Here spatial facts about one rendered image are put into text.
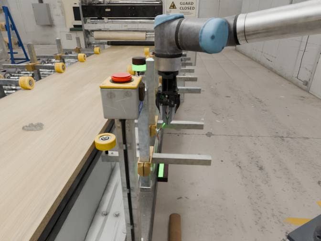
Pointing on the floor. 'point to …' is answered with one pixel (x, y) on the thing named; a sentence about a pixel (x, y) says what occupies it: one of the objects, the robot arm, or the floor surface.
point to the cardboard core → (175, 227)
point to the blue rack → (10, 37)
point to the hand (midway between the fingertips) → (167, 120)
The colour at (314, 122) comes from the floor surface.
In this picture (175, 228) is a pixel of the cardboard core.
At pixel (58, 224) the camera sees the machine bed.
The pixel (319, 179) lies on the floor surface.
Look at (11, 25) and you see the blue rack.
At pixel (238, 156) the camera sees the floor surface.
